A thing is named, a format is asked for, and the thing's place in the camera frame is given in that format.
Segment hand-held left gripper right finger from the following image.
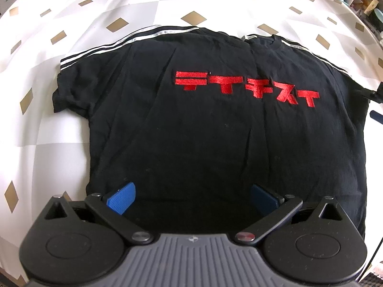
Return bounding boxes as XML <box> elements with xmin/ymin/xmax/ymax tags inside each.
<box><xmin>235</xmin><ymin>183</ymin><xmax>350</xmax><ymax>244</ymax></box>

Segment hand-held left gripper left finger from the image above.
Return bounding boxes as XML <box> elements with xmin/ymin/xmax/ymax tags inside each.
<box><xmin>39</xmin><ymin>182</ymin><xmax>154</xmax><ymax>243</ymax></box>

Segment black t-shirt red print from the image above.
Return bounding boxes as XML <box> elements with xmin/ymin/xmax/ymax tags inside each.
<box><xmin>52</xmin><ymin>25</ymin><xmax>370</xmax><ymax>237</ymax></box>

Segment grey checkered tablecloth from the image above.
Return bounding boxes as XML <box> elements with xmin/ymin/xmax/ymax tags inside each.
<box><xmin>0</xmin><ymin>0</ymin><xmax>383</xmax><ymax>281</ymax></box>

